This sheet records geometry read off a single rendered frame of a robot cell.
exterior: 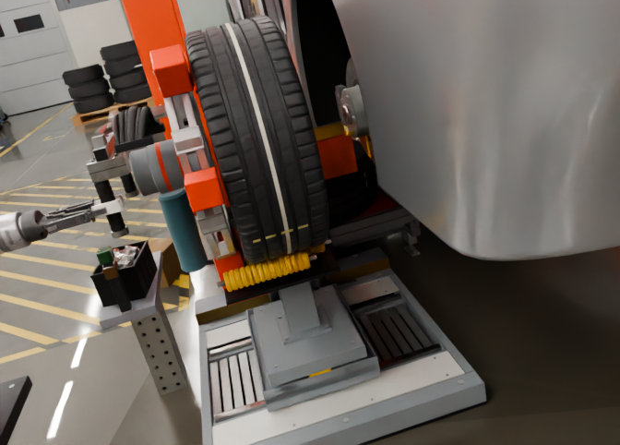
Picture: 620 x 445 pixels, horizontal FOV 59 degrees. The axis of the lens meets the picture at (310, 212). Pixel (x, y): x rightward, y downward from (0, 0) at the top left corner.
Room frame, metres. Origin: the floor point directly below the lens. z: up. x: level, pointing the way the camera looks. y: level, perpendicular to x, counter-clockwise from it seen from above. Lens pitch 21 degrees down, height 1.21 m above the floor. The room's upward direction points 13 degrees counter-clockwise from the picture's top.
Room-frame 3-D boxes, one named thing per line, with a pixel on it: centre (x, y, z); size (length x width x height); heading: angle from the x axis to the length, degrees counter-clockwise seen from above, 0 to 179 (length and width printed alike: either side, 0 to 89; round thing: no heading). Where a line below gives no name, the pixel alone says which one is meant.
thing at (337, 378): (1.61, 0.11, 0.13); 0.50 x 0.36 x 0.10; 7
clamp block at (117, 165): (1.33, 0.45, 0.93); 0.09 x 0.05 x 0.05; 97
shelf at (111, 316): (1.69, 0.63, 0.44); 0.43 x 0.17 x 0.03; 7
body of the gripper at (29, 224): (1.31, 0.64, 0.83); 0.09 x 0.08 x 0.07; 97
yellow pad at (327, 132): (2.15, -0.13, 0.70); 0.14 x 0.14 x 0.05; 7
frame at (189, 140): (1.53, 0.27, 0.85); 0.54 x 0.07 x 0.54; 7
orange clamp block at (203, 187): (1.22, 0.23, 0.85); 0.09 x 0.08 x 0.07; 7
